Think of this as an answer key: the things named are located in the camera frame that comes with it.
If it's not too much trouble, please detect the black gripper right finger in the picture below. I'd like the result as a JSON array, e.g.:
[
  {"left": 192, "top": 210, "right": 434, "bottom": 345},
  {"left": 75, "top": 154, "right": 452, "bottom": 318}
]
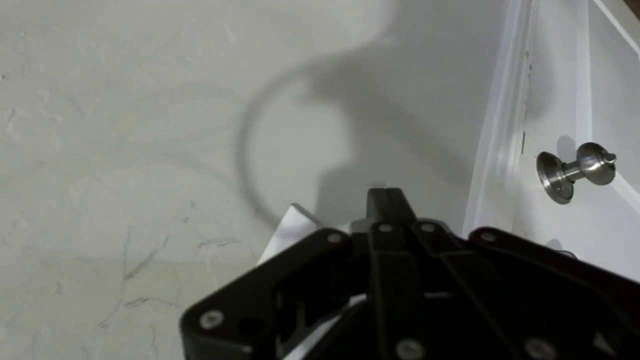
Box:
[{"left": 391, "top": 187, "right": 640, "bottom": 360}]

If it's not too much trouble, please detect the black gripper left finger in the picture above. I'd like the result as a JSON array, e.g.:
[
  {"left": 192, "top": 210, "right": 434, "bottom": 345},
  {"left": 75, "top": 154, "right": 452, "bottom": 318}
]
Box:
[{"left": 178, "top": 187, "right": 396, "bottom": 360}]

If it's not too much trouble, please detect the silver round door knob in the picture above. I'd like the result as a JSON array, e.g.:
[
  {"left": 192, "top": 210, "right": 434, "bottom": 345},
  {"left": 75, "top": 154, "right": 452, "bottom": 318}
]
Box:
[{"left": 535, "top": 141, "right": 620, "bottom": 206}]

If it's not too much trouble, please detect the white panel door with knob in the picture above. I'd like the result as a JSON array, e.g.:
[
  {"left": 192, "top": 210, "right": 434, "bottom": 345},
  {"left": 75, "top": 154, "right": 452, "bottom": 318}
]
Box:
[{"left": 517, "top": 0, "right": 640, "bottom": 283}]

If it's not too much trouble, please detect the white wall light switch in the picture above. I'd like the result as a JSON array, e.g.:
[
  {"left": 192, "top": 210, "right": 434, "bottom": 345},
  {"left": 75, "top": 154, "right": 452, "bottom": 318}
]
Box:
[{"left": 257, "top": 202, "right": 369, "bottom": 360}]

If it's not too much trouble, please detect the white door frame trim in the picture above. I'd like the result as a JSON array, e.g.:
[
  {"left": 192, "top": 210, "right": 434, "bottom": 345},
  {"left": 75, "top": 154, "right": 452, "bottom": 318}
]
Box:
[{"left": 463, "top": 0, "right": 539, "bottom": 238}]

